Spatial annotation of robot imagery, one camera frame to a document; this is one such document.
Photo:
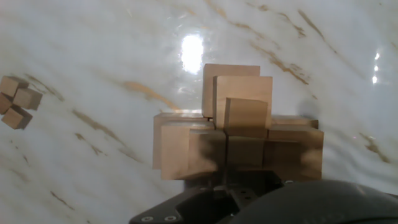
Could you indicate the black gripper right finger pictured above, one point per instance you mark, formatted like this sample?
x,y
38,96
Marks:
x,y
264,182

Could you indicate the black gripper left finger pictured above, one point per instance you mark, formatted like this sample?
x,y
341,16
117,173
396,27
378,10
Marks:
x,y
202,208

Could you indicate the large wooden cross block structure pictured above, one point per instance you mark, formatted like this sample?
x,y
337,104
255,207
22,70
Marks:
x,y
186,149

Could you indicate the white marble pattern board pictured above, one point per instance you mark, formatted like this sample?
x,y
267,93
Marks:
x,y
77,171

